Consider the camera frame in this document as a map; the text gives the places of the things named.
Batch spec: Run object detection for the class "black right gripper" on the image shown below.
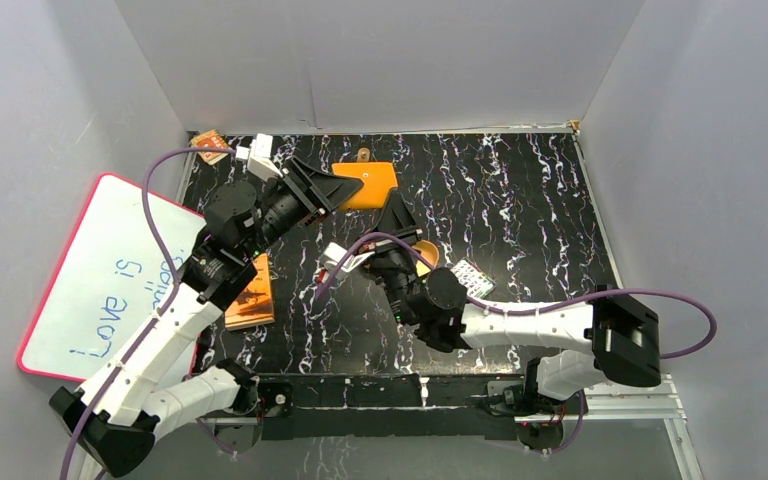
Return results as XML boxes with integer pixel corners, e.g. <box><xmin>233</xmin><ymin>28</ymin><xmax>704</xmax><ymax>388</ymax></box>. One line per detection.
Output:
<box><xmin>351</xmin><ymin>188</ymin><xmax>423</xmax><ymax>326</ymax></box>

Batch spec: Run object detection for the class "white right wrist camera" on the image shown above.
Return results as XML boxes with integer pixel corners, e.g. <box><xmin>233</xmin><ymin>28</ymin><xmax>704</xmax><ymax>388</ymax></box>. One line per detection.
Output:
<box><xmin>319</xmin><ymin>242</ymin><xmax>373</xmax><ymax>278</ymax></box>

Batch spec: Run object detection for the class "pack of coloured markers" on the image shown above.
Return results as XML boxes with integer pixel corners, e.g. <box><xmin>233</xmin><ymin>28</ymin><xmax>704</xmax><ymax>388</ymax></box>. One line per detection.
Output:
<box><xmin>451</xmin><ymin>259</ymin><xmax>496</xmax><ymax>299</ymax></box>

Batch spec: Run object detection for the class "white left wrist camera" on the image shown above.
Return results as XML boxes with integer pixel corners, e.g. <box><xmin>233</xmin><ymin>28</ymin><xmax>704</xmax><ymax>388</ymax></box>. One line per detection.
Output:
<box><xmin>235</xmin><ymin>133</ymin><xmax>284</xmax><ymax>181</ymax></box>

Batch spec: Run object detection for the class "small orange card box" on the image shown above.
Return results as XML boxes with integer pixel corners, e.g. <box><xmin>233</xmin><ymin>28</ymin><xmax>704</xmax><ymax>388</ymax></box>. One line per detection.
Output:
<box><xmin>190</xmin><ymin>129</ymin><xmax>231</xmax><ymax>165</ymax></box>

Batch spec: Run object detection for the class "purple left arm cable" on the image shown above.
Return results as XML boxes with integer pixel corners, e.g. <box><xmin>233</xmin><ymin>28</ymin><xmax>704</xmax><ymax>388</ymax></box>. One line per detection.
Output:
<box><xmin>59</xmin><ymin>146</ymin><xmax>240</xmax><ymax>480</ymax></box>

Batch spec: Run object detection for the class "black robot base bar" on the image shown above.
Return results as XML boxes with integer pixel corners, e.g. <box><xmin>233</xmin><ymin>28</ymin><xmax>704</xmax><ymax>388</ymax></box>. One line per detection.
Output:
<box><xmin>202</xmin><ymin>374</ymin><xmax>588</xmax><ymax>452</ymax></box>

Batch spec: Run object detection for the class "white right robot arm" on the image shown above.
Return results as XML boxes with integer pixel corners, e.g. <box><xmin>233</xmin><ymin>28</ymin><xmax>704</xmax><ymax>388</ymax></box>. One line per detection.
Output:
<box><xmin>363</xmin><ymin>189</ymin><xmax>661</xmax><ymax>414</ymax></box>

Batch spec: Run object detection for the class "orange leather card holder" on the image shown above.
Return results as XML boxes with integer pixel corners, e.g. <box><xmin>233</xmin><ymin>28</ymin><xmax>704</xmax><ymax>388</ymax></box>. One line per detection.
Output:
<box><xmin>331</xmin><ymin>147</ymin><xmax>398</xmax><ymax>210</ymax></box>

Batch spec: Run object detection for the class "orange Huckleberry Finn book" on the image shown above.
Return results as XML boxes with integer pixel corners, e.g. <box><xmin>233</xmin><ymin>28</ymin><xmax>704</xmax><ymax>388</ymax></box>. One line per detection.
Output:
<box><xmin>225</xmin><ymin>253</ymin><xmax>275</xmax><ymax>331</ymax></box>

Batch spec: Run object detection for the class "yellow oval tray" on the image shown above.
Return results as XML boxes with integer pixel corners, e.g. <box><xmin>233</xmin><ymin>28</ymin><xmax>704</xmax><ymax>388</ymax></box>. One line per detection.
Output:
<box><xmin>414</xmin><ymin>240</ymin><xmax>439</xmax><ymax>277</ymax></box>

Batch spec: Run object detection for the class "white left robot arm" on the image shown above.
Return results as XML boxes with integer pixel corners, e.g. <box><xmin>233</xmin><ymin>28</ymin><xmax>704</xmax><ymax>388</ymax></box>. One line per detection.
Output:
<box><xmin>49</xmin><ymin>158</ymin><xmax>364</xmax><ymax>478</ymax></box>

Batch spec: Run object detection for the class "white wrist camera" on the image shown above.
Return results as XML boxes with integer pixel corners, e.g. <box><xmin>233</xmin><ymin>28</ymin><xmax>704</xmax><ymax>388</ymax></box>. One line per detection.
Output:
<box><xmin>235</xmin><ymin>133</ymin><xmax>284</xmax><ymax>181</ymax></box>
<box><xmin>319</xmin><ymin>242</ymin><xmax>373</xmax><ymax>278</ymax></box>

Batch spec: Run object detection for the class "pink framed whiteboard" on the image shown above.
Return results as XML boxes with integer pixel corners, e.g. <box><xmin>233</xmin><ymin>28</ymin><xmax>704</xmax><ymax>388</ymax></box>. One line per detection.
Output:
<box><xmin>17</xmin><ymin>173</ymin><xmax>205</xmax><ymax>382</ymax></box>

